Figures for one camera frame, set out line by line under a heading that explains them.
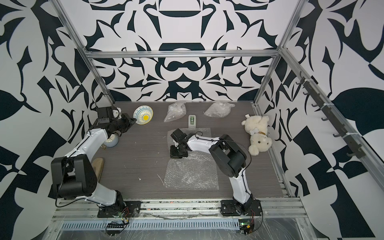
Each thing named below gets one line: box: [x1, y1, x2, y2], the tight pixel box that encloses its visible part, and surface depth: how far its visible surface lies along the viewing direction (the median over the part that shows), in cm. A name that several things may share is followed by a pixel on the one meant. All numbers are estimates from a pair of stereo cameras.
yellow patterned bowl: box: [133, 105, 154, 125], surface depth 93 cm
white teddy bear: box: [241, 115, 273, 156], surface depth 97 cm
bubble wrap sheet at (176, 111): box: [163, 101, 187, 123], surface depth 108 cm
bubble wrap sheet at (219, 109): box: [203, 101, 235, 118], surface depth 110 cm
